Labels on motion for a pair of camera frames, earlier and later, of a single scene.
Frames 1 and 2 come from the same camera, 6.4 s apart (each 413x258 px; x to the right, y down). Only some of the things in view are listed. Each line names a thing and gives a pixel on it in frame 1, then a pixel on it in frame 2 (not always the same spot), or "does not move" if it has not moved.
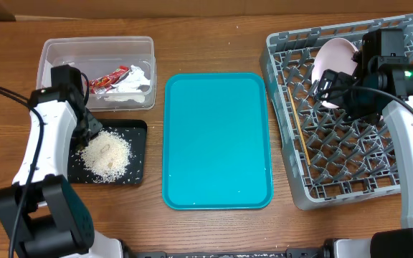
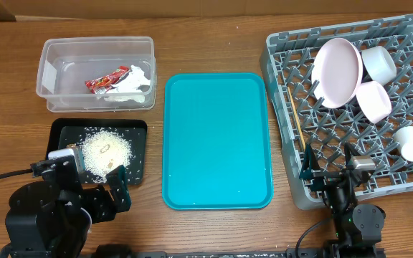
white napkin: x=126 y=89 does not move
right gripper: x=341 y=82 -> x=310 y=165
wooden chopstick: x=299 y=125 does not move
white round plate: x=335 y=54 does not move
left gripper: x=95 y=124 -> x=105 y=208
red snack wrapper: x=102 y=84 does not move
